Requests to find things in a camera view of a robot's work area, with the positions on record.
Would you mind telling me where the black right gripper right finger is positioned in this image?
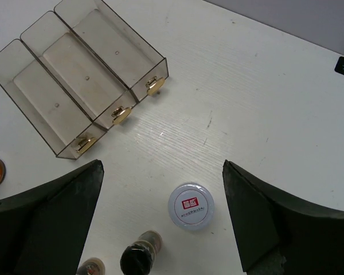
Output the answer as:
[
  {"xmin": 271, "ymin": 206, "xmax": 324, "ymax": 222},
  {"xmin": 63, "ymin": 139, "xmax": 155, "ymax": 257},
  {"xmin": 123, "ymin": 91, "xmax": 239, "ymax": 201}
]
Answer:
[{"xmin": 222, "ymin": 160, "xmax": 344, "ymax": 274}]

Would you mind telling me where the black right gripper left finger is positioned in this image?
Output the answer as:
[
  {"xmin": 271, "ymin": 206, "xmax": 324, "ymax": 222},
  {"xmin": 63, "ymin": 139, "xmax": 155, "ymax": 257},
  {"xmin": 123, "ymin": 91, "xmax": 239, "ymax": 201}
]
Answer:
[{"xmin": 0, "ymin": 160, "xmax": 104, "ymax": 274}]

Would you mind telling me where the black-cap spice bottle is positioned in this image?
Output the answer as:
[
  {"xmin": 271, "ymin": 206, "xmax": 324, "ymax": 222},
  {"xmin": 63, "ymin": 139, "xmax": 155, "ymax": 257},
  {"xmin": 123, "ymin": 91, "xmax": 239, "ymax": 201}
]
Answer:
[{"xmin": 76, "ymin": 258, "xmax": 105, "ymax": 275}]

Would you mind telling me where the white-lid brown sauce jar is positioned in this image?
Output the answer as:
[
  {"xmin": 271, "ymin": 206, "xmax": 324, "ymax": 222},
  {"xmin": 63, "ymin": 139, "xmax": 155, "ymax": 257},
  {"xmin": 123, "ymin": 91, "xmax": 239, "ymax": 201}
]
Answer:
[{"xmin": 168, "ymin": 182, "xmax": 214, "ymax": 231}]

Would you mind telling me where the black-cap pepper grinder bottle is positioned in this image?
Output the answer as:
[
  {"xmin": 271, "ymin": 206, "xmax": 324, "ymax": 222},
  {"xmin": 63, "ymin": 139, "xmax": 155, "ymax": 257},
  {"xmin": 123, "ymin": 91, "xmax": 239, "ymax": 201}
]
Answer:
[{"xmin": 120, "ymin": 230, "xmax": 163, "ymax": 275}]

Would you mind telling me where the clear tiered acrylic organizer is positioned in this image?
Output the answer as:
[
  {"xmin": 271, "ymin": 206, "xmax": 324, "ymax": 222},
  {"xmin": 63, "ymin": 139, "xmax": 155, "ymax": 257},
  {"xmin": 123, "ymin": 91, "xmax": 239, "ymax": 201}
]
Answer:
[{"xmin": 0, "ymin": 1, "xmax": 169, "ymax": 160}]

